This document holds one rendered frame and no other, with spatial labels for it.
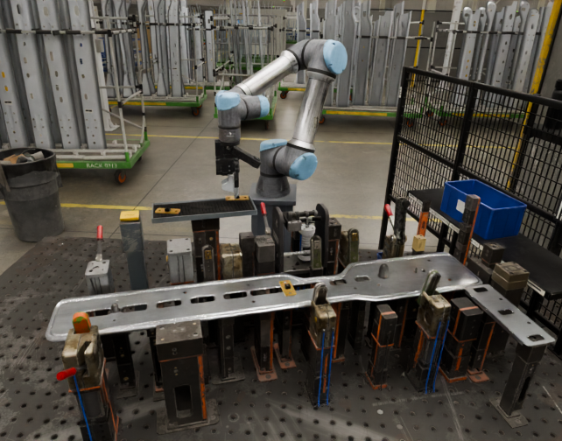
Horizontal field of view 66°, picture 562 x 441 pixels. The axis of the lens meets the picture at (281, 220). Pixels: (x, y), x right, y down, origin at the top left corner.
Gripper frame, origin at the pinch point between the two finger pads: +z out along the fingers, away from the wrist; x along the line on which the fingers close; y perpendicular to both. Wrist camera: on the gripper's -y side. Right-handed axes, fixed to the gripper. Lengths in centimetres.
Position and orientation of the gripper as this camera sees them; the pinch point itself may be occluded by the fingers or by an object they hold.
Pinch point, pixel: (236, 193)
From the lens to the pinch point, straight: 157.6
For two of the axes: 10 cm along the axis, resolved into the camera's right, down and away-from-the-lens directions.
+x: 1.4, 4.3, -8.9
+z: -0.2, 9.0, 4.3
